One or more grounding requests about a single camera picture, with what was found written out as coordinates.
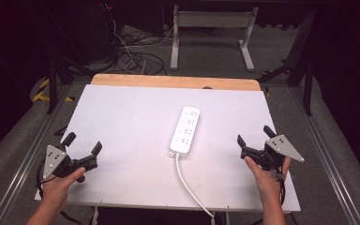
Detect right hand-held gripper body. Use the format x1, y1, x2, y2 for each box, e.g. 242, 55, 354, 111
239, 134, 306, 173

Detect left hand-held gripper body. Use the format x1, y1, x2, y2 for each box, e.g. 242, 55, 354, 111
42, 142, 99, 184

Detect person's left hand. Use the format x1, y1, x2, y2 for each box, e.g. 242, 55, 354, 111
40, 167, 87, 210

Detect person's right hand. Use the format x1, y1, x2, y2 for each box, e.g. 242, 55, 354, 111
243, 156, 293, 205

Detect white board sheet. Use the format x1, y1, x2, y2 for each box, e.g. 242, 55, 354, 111
34, 83, 302, 214

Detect yellow black hazard tape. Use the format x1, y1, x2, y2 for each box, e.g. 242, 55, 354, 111
32, 78, 76, 103

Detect black metal stand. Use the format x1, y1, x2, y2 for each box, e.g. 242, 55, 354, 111
257, 8, 315, 117
45, 52, 96, 115

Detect white power strip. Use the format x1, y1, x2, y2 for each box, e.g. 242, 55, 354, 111
168, 106, 202, 158

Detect wooden table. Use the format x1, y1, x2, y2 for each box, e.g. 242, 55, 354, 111
90, 73, 263, 92

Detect black equipment box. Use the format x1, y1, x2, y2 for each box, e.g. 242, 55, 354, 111
83, 2, 122, 62

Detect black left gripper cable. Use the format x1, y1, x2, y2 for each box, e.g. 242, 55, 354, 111
35, 157, 50, 199

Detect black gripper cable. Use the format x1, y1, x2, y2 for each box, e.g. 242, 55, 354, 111
275, 170, 291, 206
35, 157, 50, 199

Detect aluminium floor rail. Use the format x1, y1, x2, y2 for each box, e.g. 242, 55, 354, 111
290, 87, 360, 225
0, 83, 73, 225

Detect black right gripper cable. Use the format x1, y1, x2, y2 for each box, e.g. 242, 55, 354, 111
275, 170, 291, 206

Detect white power strip cable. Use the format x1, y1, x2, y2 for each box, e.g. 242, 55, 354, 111
174, 153, 217, 220

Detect tangle of floor cables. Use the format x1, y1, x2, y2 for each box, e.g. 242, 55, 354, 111
105, 23, 170, 76

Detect white metal desk frame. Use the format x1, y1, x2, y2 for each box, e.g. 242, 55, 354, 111
170, 4, 260, 72

